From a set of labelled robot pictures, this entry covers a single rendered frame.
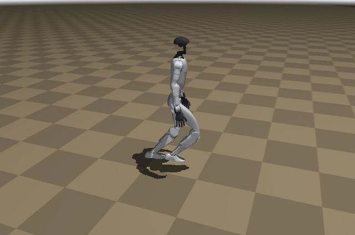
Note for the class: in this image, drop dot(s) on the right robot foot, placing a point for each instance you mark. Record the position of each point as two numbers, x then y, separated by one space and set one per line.
175 158

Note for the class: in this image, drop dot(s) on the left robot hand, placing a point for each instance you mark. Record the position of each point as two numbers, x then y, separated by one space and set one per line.
185 101

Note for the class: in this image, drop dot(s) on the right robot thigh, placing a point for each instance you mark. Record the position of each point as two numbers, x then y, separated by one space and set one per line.
191 121

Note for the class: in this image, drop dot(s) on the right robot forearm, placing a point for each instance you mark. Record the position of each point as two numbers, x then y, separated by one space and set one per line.
175 97

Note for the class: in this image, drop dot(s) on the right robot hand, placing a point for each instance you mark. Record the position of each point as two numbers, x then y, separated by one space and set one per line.
179 118

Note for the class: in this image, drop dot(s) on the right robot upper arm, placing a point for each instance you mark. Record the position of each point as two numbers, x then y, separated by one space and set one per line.
177 68

